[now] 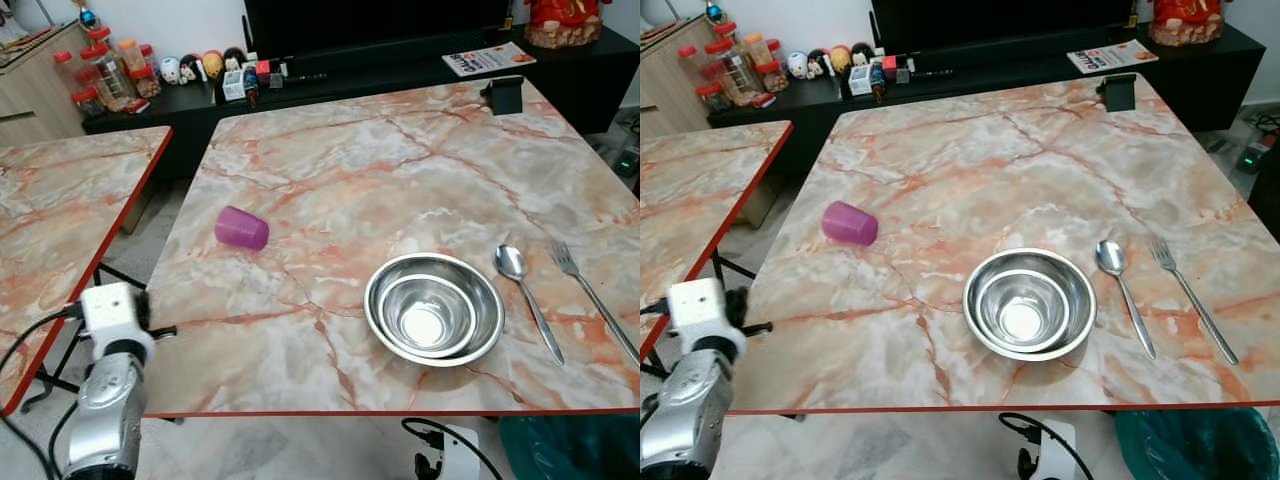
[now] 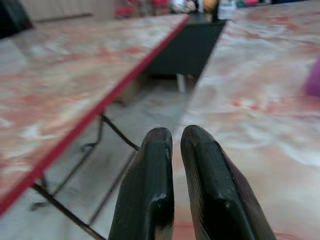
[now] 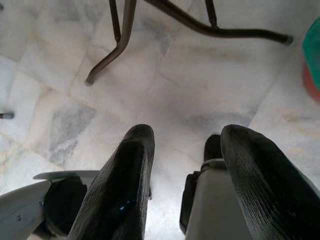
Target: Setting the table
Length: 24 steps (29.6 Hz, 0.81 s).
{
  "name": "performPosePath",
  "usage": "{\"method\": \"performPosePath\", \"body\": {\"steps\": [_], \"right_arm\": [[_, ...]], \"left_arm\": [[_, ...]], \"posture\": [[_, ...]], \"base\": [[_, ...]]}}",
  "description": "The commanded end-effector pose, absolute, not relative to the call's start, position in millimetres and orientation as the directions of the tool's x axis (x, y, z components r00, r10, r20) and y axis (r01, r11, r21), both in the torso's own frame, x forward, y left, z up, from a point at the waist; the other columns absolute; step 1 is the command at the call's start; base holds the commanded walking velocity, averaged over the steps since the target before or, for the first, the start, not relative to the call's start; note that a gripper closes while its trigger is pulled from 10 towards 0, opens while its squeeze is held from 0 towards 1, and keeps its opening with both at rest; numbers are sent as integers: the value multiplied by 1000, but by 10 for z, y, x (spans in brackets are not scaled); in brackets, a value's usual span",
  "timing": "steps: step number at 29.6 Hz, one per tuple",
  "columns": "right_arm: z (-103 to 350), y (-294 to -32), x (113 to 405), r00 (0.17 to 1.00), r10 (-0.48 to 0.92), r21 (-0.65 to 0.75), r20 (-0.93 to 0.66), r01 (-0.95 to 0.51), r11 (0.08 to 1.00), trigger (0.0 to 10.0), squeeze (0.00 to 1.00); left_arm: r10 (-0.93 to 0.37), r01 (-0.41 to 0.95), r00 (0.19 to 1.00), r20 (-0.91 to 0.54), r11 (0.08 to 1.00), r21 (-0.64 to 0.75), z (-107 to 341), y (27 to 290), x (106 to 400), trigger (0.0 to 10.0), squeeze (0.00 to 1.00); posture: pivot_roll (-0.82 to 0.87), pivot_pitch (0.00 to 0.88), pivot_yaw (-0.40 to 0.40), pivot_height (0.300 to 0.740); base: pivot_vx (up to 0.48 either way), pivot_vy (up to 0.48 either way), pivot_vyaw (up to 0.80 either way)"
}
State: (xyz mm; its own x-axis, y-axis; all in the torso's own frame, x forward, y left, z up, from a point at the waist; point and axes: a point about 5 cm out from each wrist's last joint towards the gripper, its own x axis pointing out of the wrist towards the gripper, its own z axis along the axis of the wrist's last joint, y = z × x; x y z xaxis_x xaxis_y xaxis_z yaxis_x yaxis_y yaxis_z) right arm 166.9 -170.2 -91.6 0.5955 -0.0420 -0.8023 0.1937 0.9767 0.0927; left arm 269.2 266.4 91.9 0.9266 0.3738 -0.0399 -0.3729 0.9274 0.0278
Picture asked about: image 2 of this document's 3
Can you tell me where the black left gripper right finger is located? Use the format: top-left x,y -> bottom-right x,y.
180,125 -> 277,240

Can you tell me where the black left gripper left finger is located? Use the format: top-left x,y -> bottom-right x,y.
108,127 -> 175,240

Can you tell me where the purple plastic cup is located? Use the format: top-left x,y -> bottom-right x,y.
302,56 -> 320,97

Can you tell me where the marble top folding table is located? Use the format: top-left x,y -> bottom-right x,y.
0,13 -> 191,240
174,0 -> 320,240

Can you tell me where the black low cabinet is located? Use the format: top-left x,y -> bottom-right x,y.
144,12 -> 227,80

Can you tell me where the light wooden cabinet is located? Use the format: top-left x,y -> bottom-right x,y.
21,0 -> 118,22

